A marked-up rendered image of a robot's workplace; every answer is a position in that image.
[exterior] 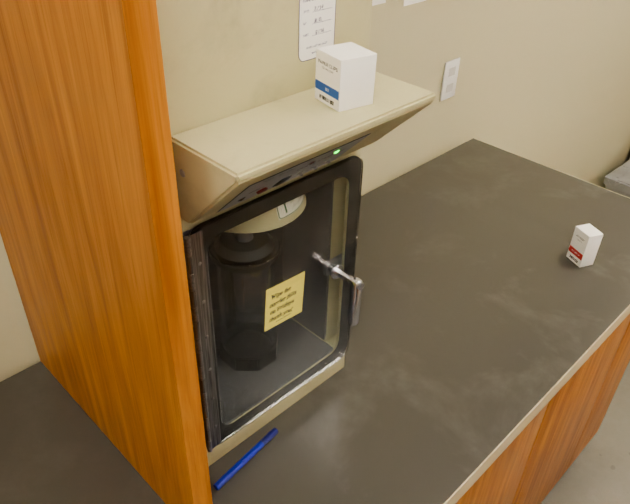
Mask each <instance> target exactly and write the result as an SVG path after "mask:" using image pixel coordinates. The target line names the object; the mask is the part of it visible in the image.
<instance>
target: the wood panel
mask: <svg viewBox="0 0 630 504"><path fill-rule="evenodd" d="M0 234H1V237H2V240H3V243H4V246H5V250H6V253H7V256H8V259H9V262H10V266H11V269H12V272H13V275H14V278H15V281H16V285H17V288H18V291H19V294H20V297H21V300H22V304H23V307H24V310H25V313H26V316H27V319H28V323H29V326H30V329H31V332H32V335H33V338H34V342H35V345H36V348H37V351H38V354H39V358H40V361H41V362H42V363H43V364H44V366H45V367H46V368H47V369H48V370H49V371H50V372H51V374H52V375H53V376H54V377H55V378H56V379H57V380H58V382H59V383H60V384H61V385H62V386H63V387H64V388H65V390H66V391H67V392H68V393H69V394H70V395H71V396H72V397H73V399H74V400H75V401H76V402H77V403H78V404H79V405H80V407H81V408H82V409H83V410H84V411H85V412H86V413H87V415H88V416H89V417H90V418H91V419H92V420H93V421H94V423H95V424H96V425H97V426H98V427H99V428H100V429H101V431H102V432H103V433H104V434H105V435H106V436H107V437H108V439H109V440H110V441H111V442H112V443H113V444H114V445H115V447H116V448H117V449H118V450H119V451H120V452H121V453H122V455H123V456H124V457H125V458H126V459H127V460H128V461H129V463H130V464H131V465H132V466H133V467H134V468H135V469H136V471H137V472H138V473H139V474H140V475H141V476H142V477H143V479H144V480H145V481H146V482H147V483H148V484H149V485H150V487H151V488H152V489H153V490H154V491H155V492H156V493H157V495H158V496H159V497H160V498H161V499H162V500H163V501H164V503H165V504H213V501H212V493H211V484H210V475H209V466H208V457H207V448H206V439H205V430H204V422H203V413H202V404H201V395H200V386H199V377H198V368H197V360H196V351H195V342H194V333H193V324H192V315H191V306H190V297H189V289H188V280H187V271H186V262H185V253H184V244H183V235H182V226H181V218H180V209H179V200H178V191H177V182H176V173H175V164H174V155H173V147H172V138H171V129H170V120H169V111H168V102H167V93H166V85H165V76H164V67H163V58H162V49H161V40H160V31H159V22H158V14H157V5H156V0H0Z"/></svg>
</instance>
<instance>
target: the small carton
mask: <svg viewBox="0 0 630 504"><path fill-rule="evenodd" d="M376 61H377V53H374V52H372V51H370V50H368V49H366V48H364V47H361V46H359V45H357V44H355V43H353V42H347V43H341V44H336V45H330V46H325V47H319V48H316V75H315V98H316V99H318V100H319V101H321V102H323V103H324V104H326V105H328V106H329V107H331V108H333V109H334V110H336V111H338V112H341V111H346V110H350V109H354V108H358V107H362V106H366V105H370V104H373V95H374V84H375V72H376Z"/></svg>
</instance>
